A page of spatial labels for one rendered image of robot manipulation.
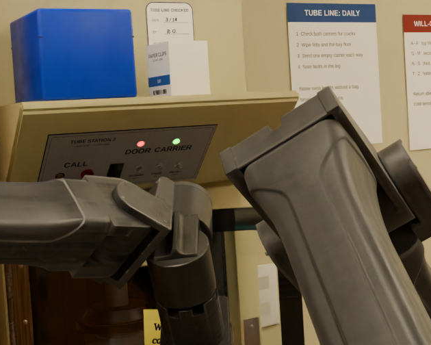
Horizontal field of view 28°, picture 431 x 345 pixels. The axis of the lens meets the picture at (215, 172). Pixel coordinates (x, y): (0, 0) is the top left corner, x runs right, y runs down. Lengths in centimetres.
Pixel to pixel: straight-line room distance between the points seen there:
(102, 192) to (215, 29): 39
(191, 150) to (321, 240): 54
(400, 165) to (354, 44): 118
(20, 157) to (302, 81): 86
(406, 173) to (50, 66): 42
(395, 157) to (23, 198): 29
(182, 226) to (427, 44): 115
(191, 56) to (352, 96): 80
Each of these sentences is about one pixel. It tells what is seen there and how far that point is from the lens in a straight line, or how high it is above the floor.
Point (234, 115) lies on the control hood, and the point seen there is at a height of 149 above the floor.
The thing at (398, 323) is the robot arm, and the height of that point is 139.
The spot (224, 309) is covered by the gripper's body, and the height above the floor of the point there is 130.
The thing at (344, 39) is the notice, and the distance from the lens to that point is 170.
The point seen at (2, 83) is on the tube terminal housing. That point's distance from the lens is 95.
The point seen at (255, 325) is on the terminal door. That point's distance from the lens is 90.
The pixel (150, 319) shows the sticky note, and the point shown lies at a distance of 92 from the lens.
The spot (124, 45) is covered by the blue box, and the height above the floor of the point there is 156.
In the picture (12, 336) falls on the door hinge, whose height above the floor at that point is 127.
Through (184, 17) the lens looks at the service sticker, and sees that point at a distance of 104.
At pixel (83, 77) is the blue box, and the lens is 86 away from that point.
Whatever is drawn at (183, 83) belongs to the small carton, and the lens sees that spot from 93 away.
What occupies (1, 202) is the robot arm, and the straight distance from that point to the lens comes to 65.
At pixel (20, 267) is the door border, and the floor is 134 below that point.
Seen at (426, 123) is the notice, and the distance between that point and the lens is 182.
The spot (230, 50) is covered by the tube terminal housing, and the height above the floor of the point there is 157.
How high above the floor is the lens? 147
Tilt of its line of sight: 3 degrees down
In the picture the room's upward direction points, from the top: 4 degrees counter-clockwise
